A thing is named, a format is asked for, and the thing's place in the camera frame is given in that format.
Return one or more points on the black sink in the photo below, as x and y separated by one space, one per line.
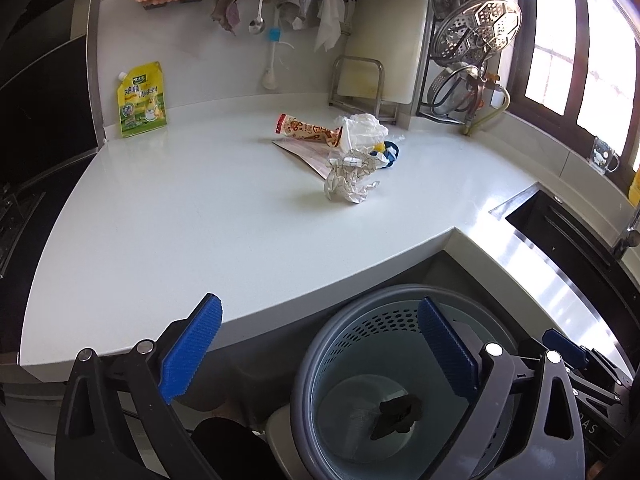
560 230

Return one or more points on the yellow bottle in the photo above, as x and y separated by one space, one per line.
637 185

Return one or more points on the metal spoon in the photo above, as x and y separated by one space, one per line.
257 25

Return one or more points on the blue plastic cap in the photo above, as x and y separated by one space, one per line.
391 156

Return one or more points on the metal faucet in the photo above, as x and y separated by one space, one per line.
627 240

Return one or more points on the brown framed window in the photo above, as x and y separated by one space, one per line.
525 60

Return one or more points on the yellow seasoning pouch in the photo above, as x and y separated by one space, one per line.
142 102

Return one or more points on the copper gas valve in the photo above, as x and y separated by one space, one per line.
480 90

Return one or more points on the pink paper sheet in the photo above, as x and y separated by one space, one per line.
305 157

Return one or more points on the white cutting board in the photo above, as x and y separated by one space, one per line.
387 35

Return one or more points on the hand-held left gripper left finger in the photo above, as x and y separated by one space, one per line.
192 347

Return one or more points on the grey purple rag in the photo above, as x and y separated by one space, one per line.
227 5

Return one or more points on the white plastic bag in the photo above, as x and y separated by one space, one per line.
362 130

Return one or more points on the grey brown rag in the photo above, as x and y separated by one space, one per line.
292 5

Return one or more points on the white brush with blue collar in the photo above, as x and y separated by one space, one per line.
271 80

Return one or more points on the white hanging cloth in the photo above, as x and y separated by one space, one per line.
329 20

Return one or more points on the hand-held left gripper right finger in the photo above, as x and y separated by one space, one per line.
447 347

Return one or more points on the dark cloth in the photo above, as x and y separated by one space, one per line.
230 450

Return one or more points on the printed paper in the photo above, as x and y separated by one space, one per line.
350 182

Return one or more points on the red orange snack wrapper tube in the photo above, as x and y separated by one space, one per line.
305 129

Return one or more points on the glass mug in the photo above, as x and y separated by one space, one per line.
602 155

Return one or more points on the white wall hook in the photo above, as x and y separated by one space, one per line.
351 10

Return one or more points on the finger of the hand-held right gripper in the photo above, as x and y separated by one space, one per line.
567 347

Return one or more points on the grey perforated trash bin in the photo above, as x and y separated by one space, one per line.
350 345

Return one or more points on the perforated metal steamer plate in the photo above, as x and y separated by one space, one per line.
480 30

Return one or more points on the small yellow plastic piece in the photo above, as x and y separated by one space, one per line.
379 147

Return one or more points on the metal cutting board stand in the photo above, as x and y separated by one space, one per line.
357 62

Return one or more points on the beige round object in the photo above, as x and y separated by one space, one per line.
280 440

